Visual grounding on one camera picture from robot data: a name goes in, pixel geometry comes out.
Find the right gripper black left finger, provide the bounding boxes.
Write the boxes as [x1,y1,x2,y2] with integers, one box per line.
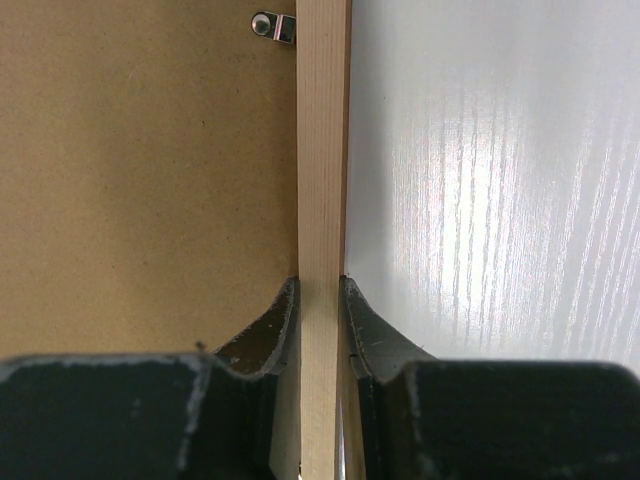
[1,278,300,479]

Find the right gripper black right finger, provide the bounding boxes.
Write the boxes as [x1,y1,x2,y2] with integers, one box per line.
[339,277,639,479]

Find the brown frame backing board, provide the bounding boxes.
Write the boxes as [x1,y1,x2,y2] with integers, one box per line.
[1,1,297,357]

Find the wooden picture frame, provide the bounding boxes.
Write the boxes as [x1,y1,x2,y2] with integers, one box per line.
[296,1,351,479]

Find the silver frame retaining clip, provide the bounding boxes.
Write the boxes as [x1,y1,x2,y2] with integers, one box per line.
[251,11,297,45]

